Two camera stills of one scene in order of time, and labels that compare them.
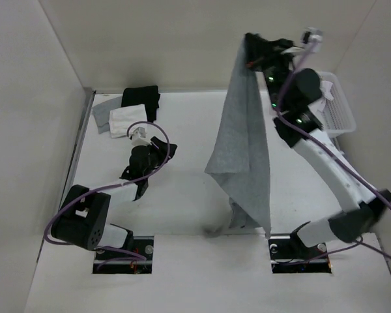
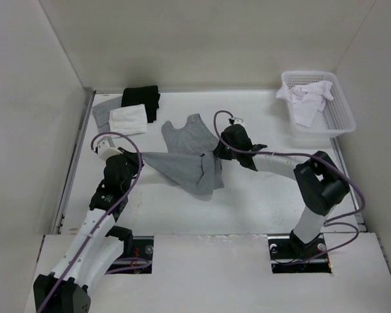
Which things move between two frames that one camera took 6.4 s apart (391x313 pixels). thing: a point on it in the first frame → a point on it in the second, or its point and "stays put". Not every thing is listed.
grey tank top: [238, 158] → [190, 162]
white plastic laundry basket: [339, 116] stays put
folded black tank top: [147, 95] stays put
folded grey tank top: [101, 113] stays put
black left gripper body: [156, 152] → [132, 168]
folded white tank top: [120, 119] stays put
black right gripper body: [272, 62] → [227, 154]
